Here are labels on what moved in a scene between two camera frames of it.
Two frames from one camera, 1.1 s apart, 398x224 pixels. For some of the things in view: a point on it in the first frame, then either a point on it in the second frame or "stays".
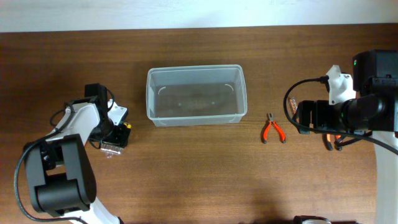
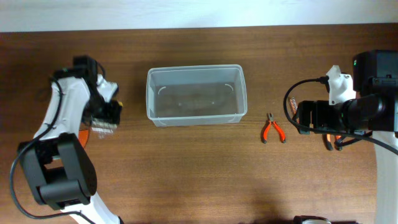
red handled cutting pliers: [270, 121] stays
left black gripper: [122, 135] -> [113, 112]
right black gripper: [318, 107] stays
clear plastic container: [193, 94] stays
